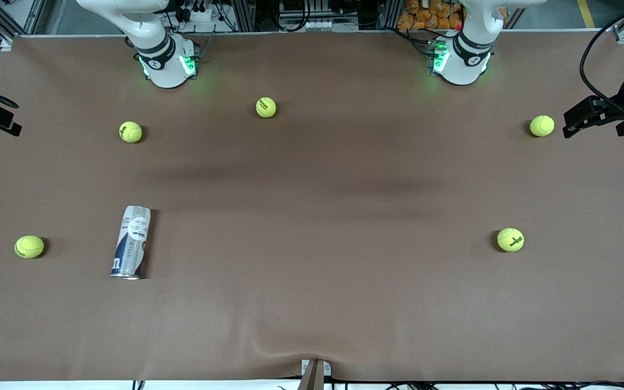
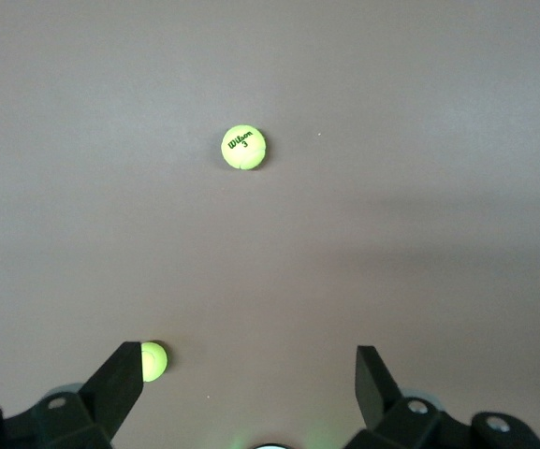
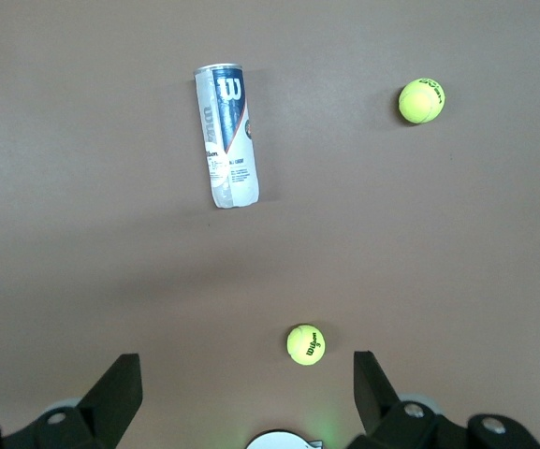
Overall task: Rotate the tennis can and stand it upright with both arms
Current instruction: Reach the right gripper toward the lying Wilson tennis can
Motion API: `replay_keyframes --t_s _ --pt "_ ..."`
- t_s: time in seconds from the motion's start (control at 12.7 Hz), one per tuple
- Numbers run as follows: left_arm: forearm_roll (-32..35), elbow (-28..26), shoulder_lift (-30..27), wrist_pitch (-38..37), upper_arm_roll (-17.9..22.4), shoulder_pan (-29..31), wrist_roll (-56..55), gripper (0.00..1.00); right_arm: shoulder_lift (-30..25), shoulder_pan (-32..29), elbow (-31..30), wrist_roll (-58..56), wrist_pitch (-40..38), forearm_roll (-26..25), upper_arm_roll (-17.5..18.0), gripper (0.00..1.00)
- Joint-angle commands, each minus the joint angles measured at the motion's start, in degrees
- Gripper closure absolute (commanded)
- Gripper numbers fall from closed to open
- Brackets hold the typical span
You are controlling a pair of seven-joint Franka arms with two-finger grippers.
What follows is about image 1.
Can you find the white blue tennis ball can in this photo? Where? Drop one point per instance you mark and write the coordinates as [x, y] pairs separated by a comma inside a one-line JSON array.
[[130, 244]]

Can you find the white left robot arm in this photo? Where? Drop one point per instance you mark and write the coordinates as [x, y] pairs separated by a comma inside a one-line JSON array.
[[466, 59]]

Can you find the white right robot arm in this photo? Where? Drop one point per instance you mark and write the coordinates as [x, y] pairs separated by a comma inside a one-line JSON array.
[[163, 65]]

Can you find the yellow tennis ball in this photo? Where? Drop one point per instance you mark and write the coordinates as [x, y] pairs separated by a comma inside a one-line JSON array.
[[510, 239], [541, 125], [266, 107], [130, 131], [29, 246]]

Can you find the orange packaged goods pile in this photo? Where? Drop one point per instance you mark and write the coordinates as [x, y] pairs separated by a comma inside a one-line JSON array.
[[431, 15]]

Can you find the white power strip with plugs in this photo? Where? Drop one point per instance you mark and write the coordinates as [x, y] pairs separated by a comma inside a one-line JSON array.
[[198, 13]]

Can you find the white long power strip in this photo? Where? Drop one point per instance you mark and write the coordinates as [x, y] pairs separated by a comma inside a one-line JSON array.
[[320, 25]]

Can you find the brown table mat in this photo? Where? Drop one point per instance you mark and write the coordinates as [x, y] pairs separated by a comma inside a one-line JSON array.
[[312, 298]]

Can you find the grey table edge bracket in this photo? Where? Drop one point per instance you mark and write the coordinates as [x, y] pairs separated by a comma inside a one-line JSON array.
[[314, 374]]

